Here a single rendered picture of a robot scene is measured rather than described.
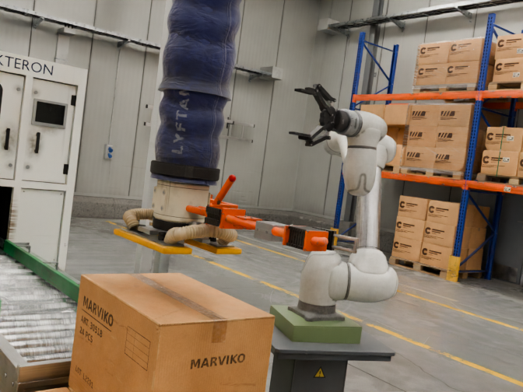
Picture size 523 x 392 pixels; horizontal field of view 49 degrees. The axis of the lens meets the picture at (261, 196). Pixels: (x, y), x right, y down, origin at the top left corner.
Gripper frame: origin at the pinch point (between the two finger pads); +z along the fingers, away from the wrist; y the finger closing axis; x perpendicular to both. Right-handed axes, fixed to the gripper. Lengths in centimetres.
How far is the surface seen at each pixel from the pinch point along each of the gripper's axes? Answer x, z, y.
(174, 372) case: -4, 36, 78
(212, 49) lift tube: 15.2, 24.6, -15.1
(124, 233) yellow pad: 35, 36, 46
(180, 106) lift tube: 20.4, 29.9, 3.5
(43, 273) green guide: 208, -2, 99
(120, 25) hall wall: 926, -357, -218
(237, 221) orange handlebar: -9.0, 25.1, 34.5
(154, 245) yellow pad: 15, 36, 46
